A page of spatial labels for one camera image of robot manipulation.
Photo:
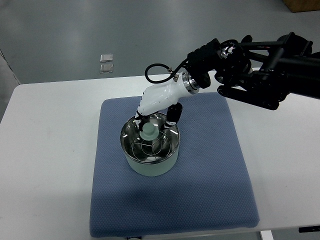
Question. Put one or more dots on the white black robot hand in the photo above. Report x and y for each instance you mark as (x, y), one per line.
(166, 95)

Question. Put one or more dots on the glass lid with green knob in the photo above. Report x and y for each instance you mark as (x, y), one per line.
(152, 129)

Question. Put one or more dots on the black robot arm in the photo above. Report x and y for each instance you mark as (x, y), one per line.
(258, 73)

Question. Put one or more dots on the green pot with steel interior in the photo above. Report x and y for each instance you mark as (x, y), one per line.
(152, 170)

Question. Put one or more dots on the upper metal floor plate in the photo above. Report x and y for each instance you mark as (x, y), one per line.
(106, 57)

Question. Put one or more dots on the blue quilted mat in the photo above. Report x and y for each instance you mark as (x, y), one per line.
(208, 188)

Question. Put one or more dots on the person in white clothing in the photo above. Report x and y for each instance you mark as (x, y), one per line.
(6, 70)

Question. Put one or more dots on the brown cardboard box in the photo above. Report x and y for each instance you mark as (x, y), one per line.
(298, 6)

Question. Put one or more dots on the white table leg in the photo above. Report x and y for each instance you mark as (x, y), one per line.
(266, 235)

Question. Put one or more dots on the wire steaming rack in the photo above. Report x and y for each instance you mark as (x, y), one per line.
(151, 150)

